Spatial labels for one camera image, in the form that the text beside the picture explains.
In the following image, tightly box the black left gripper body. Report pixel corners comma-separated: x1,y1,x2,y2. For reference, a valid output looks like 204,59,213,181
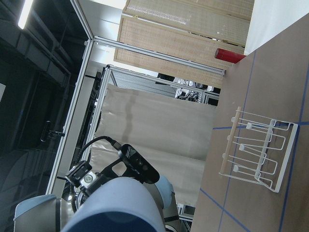
65,161,116,196

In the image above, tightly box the black braided left wrist cable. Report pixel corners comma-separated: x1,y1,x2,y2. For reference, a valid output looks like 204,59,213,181
77,135,121,170

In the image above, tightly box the white wire cup holder rack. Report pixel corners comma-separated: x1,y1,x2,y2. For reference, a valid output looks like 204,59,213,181
219,106,298,193

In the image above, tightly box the red cylinder bottle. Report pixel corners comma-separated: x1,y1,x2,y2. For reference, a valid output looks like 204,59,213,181
214,48,246,64

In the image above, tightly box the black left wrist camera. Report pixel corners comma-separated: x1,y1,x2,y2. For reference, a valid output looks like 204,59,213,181
118,144,160,184

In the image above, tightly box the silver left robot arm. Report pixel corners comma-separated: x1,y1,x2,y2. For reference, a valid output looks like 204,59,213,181
14,162,181,232

